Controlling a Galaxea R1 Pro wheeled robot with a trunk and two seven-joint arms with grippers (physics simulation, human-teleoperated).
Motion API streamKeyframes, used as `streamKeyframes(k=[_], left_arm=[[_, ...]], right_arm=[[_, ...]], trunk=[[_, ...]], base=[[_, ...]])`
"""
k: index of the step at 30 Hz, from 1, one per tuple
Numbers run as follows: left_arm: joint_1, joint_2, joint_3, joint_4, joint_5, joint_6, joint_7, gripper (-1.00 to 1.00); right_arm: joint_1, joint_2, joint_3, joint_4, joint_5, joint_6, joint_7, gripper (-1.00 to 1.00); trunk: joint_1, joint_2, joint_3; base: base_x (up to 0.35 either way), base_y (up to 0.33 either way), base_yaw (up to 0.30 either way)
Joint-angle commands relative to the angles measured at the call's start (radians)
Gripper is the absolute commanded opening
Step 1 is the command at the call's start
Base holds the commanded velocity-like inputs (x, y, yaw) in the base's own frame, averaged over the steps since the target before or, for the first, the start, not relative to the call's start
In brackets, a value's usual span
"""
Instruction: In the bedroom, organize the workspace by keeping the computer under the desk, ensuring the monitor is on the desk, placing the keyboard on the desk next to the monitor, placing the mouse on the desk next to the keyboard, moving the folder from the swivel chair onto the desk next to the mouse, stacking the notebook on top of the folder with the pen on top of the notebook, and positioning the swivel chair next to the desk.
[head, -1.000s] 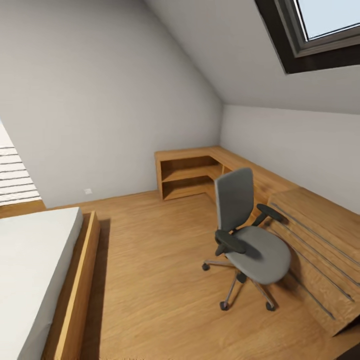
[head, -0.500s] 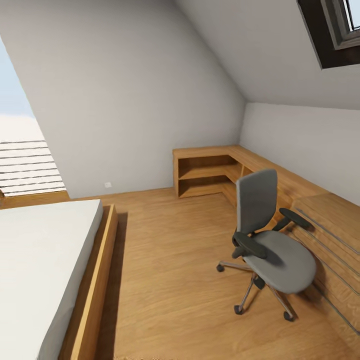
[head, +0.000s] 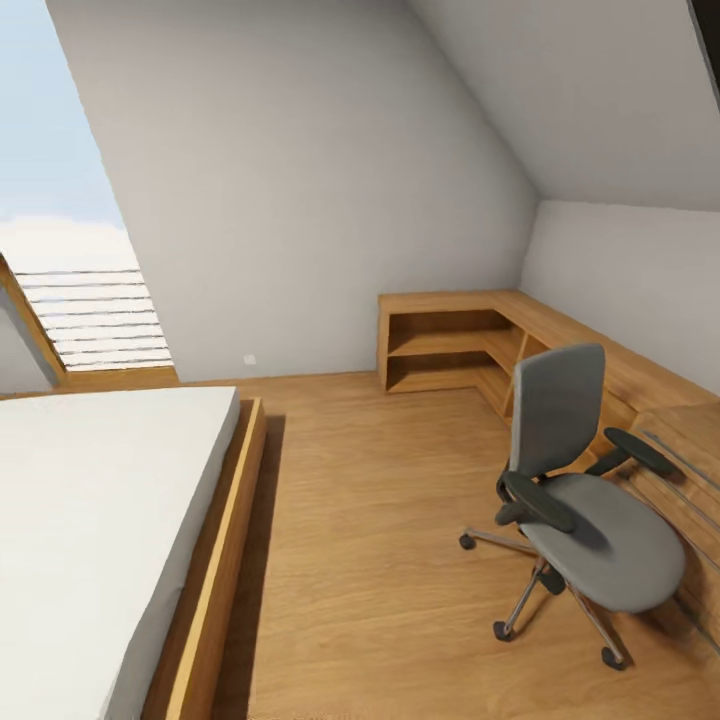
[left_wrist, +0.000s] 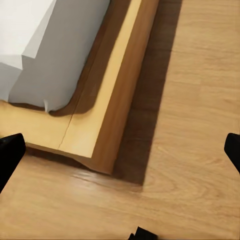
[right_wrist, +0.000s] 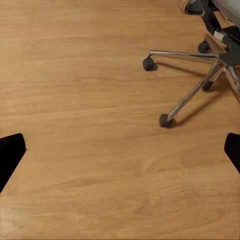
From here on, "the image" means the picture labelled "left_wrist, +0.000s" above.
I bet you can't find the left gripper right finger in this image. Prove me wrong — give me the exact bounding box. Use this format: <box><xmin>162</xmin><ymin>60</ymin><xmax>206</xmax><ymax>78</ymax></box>
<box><xmin>224</xmin><ymin>132</ymin><xmax>240</xmax><ymax>173</ymax></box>

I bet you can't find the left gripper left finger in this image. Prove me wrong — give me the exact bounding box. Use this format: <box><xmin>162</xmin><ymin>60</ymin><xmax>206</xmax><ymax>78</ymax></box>
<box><xmin>0</xmin><ymin>133</ymin><xmax>26</xmax><ymax>193</ymax></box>

